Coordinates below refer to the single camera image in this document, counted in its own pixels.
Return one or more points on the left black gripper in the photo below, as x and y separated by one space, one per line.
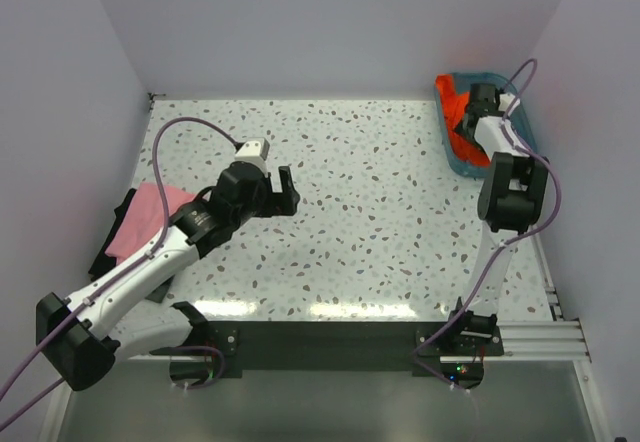
283 203

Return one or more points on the orange t shirt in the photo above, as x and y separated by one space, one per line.
452 97

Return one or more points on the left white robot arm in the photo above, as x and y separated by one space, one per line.
75 334

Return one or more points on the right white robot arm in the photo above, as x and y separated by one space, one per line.
509 205

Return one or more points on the teal plastic basket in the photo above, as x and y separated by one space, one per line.
513 135

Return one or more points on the pink folded t shirt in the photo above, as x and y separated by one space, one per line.
143 219

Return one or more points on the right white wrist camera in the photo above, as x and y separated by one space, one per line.
508 102

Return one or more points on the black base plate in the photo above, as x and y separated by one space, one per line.
230 348

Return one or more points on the aluminium frame rail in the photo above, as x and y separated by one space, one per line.
533 325

